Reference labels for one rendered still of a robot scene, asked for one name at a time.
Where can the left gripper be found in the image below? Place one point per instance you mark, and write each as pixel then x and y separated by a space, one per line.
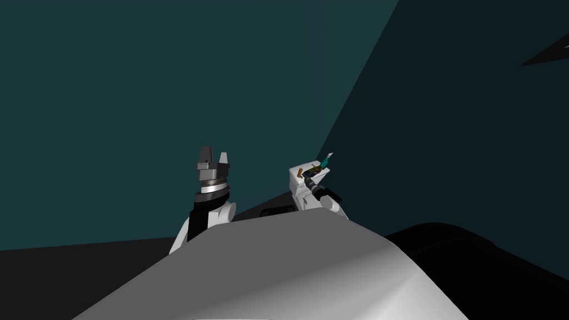
pixel 213 171

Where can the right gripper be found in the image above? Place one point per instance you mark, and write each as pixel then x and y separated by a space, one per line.
pixel 309 180

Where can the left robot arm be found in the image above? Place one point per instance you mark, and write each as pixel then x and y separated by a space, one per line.
pixel 208 212

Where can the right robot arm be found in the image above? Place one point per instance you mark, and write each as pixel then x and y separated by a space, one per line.
pixel 330 203

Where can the brown block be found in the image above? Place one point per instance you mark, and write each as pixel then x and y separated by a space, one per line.
pixel 300 173

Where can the teal pointed object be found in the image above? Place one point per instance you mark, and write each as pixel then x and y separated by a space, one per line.
pixel 325 162

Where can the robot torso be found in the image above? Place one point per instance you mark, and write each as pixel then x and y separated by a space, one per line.
pixel 284 266

